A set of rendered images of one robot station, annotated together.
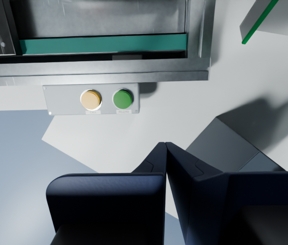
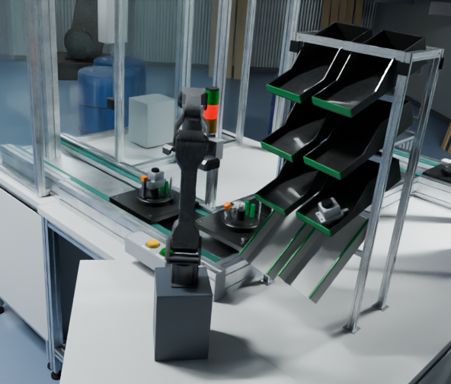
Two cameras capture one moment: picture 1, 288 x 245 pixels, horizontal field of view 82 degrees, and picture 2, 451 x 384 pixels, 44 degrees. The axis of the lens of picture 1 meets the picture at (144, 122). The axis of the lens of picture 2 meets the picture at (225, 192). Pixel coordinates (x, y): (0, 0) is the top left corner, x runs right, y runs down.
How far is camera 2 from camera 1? 163 cm
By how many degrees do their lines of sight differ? 81
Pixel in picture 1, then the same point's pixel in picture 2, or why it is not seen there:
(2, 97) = (99, 238)
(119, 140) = (121, 292)
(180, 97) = not seen: hidden behind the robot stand
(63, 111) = (133, 238)
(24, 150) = not seen: outside the picture
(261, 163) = (201, 270)
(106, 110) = (153, 251)
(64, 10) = not seen: hidden behind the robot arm
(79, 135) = (103, 273)
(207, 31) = (233, 262)
